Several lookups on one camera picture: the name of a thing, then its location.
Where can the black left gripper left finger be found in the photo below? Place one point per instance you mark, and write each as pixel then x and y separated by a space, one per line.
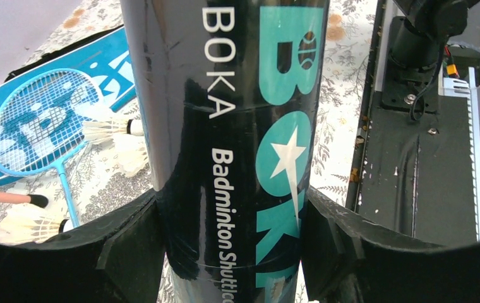
pixel 117 257

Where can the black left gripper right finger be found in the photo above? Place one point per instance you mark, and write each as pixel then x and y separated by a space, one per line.
pixel 348 258

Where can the black shuttlecock tube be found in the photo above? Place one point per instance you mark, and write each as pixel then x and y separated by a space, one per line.
pixel 228 92

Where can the white shuttlecock front centre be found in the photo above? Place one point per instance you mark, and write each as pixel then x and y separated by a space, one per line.
pixel 29 223

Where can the white shuttlecock near tripod foot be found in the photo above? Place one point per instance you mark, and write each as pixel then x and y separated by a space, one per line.
pixel 132 154

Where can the white shuttlecock by tripod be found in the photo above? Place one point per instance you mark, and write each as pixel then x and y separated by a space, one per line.
pixel 97 132

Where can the light blue racket on bag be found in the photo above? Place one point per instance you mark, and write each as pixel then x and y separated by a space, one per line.
pixel 41 125

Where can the pink tripod stand legs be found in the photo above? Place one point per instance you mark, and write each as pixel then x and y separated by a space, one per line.
pixel 34 199

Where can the blue sport racket bag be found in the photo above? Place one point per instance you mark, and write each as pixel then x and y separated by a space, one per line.
pixel 104 56

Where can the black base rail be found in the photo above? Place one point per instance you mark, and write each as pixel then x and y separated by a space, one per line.
pixel 416 164

